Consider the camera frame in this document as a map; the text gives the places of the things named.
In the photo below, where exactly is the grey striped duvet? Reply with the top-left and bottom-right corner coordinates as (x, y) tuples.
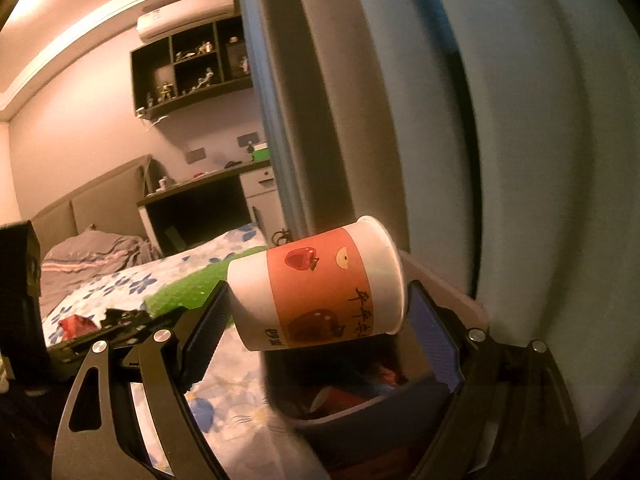
(39, 227), (162, 321)

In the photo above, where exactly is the red snack bag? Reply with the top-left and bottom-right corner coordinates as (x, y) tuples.
(57, 315), (98, 337)

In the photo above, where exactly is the white paper cup orange band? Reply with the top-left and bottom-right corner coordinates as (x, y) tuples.
(227, 216), (406, 352)

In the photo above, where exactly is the group of small figurines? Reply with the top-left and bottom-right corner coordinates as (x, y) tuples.
(145, 35), (251, 106)

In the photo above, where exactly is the olive curtain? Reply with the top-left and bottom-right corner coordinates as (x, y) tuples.
(252, 0), (408, 253)

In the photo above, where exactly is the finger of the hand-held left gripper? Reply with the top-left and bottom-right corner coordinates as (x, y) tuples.
(47, 306), (188, 366)

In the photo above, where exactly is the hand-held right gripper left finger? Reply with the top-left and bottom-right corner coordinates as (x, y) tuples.
(51, 280), (233, 480)

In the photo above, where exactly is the light blue curtain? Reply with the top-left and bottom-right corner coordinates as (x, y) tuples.
(345, 0), (640, 441)

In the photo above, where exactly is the grey trash bin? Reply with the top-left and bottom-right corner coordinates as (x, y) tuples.
(265, 250), (493, 467)

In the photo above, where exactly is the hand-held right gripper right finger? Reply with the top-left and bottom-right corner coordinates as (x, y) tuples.
(407, 280), (586, 480)

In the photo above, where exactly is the dark top desk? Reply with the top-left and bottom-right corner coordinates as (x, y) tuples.
(137, 160), (273, 257)

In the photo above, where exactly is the green ribbed paper cup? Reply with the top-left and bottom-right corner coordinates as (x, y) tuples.
(145, 262), (227, 311)

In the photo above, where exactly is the dark wall shelf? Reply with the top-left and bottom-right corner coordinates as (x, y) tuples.
(131, 12), (253, 117)

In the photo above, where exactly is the white drawer unit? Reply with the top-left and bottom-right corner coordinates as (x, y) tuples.
(239, 167), (282, 242)

